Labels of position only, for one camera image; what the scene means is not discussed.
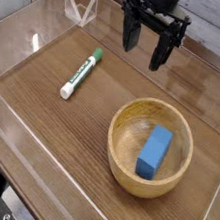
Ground black metal table leg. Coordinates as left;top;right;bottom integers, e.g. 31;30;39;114
0;173;8;196

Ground clear acrylic wall panels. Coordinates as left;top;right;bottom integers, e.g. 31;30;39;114
0;0;220;220

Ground light wooden bowl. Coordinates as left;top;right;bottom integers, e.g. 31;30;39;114
107;97;194;199

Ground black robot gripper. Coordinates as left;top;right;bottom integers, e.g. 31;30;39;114
122;0;192;72

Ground green and white marker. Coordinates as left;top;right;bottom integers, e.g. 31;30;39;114
60;47;103;100

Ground blue foam block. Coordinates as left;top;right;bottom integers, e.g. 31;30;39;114
135;125;173;181

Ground clear acrylic corner bracket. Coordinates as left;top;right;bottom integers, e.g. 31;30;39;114
64;0;98;27

